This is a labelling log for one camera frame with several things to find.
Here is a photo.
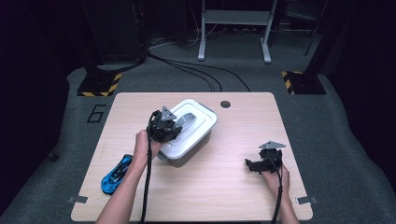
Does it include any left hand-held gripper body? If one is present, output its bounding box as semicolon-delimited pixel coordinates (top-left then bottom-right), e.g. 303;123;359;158
147;105;177;144

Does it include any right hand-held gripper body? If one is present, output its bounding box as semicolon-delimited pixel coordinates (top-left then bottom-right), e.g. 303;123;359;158
258;140;287;174

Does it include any white plastic container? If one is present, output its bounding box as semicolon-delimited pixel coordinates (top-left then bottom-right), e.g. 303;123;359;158
160;98;219;161

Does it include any translucent grey storage box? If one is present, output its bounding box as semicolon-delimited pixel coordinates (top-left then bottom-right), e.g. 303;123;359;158
156;130;217;169

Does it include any blue toy car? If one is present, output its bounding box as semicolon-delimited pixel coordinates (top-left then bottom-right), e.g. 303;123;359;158
100;153;134;196

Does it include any person's right hand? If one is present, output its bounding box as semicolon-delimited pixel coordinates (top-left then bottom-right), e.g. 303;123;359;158
261;163;291;201

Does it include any person's left hand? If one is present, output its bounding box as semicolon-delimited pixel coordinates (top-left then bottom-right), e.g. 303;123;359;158
133;129;163;170

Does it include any black stand with striped base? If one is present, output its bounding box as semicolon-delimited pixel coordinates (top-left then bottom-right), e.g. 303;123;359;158
77;0;123;98
281;0;339;95

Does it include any black equipment cabinet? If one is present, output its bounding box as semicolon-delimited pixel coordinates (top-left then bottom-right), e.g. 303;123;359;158
81;0;148;63

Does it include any small black floor object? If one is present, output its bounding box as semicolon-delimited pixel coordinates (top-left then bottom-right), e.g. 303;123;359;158
46;151;61;163

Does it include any dark curtain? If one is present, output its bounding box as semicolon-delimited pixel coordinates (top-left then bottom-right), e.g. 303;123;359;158
0;0;71;208
323;0;396;186

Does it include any white metal stand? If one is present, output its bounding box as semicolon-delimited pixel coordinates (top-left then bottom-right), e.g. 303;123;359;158
197;0;278;65

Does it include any right hand-held gripper black cable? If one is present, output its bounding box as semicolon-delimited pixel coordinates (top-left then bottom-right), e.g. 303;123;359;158
270;155;285;224

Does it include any hand-held gripper black cable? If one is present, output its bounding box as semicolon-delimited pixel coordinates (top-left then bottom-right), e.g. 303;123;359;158
270;155;285;224
139;111;158;224

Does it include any grey metal table bracket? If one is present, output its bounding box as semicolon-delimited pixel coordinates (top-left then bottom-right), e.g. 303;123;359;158
67;195;90;205
296;195;318;205

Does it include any black floor cable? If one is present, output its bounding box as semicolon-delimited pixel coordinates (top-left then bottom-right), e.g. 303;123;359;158
148;55;223;93
147;51;252;93

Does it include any left hand-held gripper black cable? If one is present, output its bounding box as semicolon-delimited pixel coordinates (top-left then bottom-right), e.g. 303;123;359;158
139;111;158;224

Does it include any dark metal frame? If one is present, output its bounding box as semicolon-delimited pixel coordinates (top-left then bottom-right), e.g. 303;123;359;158
279;0;323;58

